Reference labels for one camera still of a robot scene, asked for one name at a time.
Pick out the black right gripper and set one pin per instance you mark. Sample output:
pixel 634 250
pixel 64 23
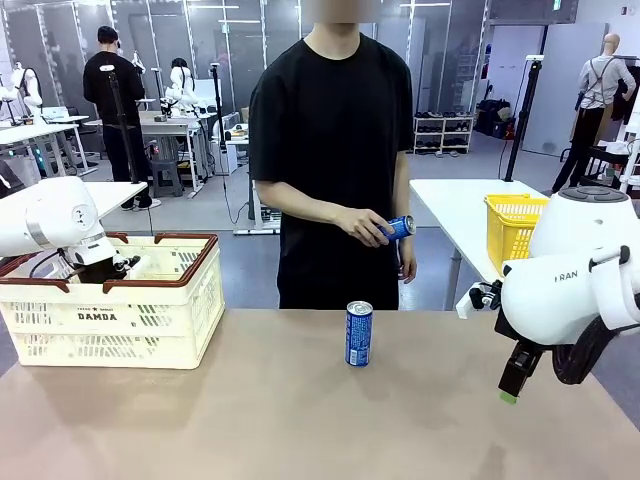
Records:
pixel 520 340

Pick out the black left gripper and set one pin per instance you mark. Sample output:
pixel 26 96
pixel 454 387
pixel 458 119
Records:
pixel 97 272

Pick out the blue drink can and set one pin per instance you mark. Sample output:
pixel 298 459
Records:
pixel 400 229
pixel 359 335

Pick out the person's left forearm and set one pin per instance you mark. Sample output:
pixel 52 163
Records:
pixel 406 225

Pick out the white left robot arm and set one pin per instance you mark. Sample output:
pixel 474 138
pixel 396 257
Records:
pixel 50 215

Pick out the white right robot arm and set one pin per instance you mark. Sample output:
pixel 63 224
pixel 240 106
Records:
pixel 560 280

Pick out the person's right forearm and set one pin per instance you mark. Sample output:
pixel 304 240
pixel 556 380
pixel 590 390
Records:
pixel 300 207

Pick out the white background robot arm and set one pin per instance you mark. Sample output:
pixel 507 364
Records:
pixel 27 85
pixel 179 85

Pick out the cream shopping basket brown rim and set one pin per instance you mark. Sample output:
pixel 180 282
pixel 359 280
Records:
pixel 150 350

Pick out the large yellow plastic basket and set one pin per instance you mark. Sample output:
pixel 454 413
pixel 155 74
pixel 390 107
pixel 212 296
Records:
pixel 510 225

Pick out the person's left hand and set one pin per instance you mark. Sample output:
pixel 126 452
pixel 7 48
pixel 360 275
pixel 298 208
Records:
pixel 407 267

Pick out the person's right hand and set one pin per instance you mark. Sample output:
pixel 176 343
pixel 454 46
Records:
pixel 365 225

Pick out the white side table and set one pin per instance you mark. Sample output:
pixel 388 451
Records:
pixel 120 192
pixel 450 215

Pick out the grey step stool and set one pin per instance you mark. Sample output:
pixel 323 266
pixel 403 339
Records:
pixel 167 177

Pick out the white workshop desk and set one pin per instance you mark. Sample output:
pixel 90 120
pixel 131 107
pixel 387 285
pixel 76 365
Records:
pixel 170 125

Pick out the background person in black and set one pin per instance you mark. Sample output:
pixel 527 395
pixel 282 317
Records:
pixel 107 100

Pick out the white computer tower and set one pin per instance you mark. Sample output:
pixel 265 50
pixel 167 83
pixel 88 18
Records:
pixel 232 145

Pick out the black utility cart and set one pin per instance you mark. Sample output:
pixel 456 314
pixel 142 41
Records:
pixel 612 167

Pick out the white shoe rack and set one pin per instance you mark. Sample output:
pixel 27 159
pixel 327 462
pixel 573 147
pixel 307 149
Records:
pixel 442 132

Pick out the black bags pile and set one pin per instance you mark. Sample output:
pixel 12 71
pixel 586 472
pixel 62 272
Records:
pixel 492 120

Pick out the person in black t-shirt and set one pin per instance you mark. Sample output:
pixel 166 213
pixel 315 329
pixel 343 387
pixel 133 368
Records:
pixel 325 150

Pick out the mannequin with grey apron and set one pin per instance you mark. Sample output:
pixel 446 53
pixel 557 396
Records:
pixel 595 90

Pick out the dark clothes on rack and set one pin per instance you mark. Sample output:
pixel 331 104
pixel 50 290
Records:
pixel 627 95

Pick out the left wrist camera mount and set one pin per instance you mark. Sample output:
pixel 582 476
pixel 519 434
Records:
pixel 127 264

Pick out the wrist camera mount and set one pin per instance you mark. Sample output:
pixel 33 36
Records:
pixel 475 300
pixel 127 264

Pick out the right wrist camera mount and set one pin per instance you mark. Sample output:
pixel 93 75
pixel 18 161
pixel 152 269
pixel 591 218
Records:
pixel 475 300

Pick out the black camera stand pole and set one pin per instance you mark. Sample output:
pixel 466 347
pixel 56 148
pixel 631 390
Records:
pixel 522 125
pixel 218 125
pixel 125 145

